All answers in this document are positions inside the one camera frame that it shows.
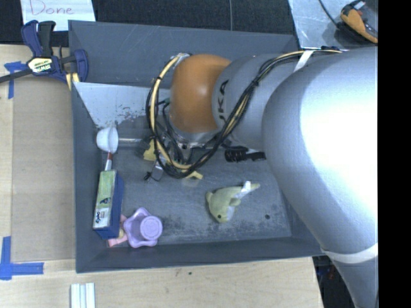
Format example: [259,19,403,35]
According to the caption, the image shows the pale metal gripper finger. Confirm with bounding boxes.
[146,159,165,182]

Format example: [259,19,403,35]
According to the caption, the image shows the clear bottle with white cap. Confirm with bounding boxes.
[96,126,146,154]

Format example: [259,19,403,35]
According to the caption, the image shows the grey metal bin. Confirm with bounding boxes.
[67,20,325,274]

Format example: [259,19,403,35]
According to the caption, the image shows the blue and green box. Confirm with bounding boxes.
[92,169,125,241]

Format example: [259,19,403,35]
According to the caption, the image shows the pink toy piece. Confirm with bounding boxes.
[107,214,128,248]

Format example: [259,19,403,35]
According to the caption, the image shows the pale wood flat board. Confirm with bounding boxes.
[11,75,77,263]

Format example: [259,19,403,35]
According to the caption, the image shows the black cylinder on white bracket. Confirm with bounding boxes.
[223,145,267,164]

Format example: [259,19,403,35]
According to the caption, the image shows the green toy dolphin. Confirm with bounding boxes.
[205,180,261,224]

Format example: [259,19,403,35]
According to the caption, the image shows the purple flower-shaped toy cup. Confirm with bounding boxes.
[123,207,164,249]

